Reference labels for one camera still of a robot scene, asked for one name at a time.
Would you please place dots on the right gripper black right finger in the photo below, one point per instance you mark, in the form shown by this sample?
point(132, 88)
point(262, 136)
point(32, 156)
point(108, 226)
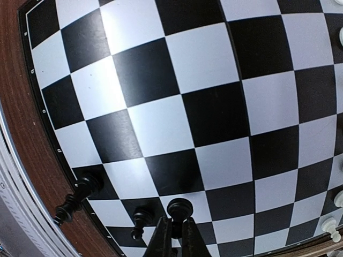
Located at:
point(192, 241)

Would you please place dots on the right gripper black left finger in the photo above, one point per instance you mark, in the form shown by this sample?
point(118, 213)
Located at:
point(160, 244)

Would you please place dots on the black chess pawn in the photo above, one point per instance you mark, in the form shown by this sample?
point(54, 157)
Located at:
point(179, 209)
point(142, 217)

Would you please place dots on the black chess king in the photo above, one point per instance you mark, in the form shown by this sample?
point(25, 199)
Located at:
point(89, 184)

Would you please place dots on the black and white chessboard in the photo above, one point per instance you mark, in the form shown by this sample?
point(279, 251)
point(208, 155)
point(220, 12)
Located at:
point(233, 105)

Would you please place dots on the white chess pawn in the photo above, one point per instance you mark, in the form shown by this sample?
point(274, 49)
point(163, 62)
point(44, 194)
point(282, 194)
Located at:
point(329, 226)
point(338, 199)

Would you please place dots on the aluminium front rail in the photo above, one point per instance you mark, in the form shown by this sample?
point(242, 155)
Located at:
point(27, 228)

